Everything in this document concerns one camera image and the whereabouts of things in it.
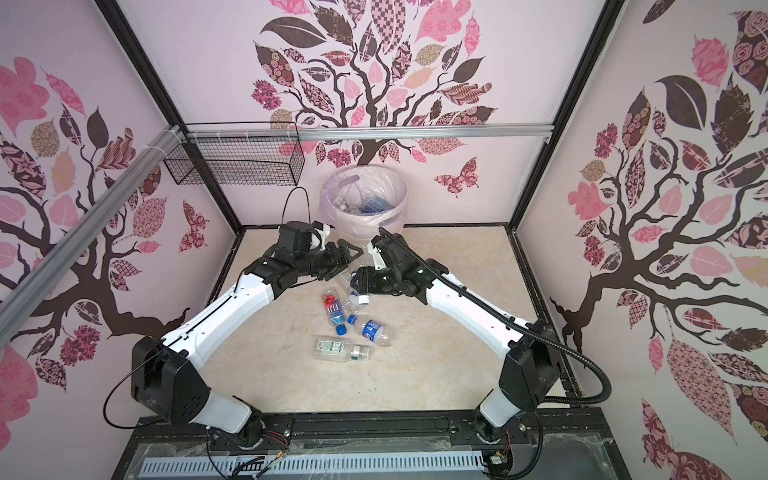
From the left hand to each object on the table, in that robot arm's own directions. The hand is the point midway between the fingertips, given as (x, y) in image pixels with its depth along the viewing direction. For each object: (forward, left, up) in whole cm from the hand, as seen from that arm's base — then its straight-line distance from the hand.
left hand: (357, 261), depth 78 cm
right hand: (-4, 0, -2) cm, 5 cm away
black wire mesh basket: (+38, +41, +9) cm, 56 cm away
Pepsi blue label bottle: (-11, -4, -19) cm, 23 cm away
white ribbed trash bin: (0, -4, +6) cm, 7 cm away
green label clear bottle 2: (-17, +6, -19) cm, 26 cm away
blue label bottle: (+31, -4, -7) cm, 32 cm away
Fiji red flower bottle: (-4, +8, -20) cm, 22 cm away
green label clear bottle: (+25, +7, -1) cm, 25 cm away
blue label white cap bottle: (0, +3, -22) cm, 22 cm away
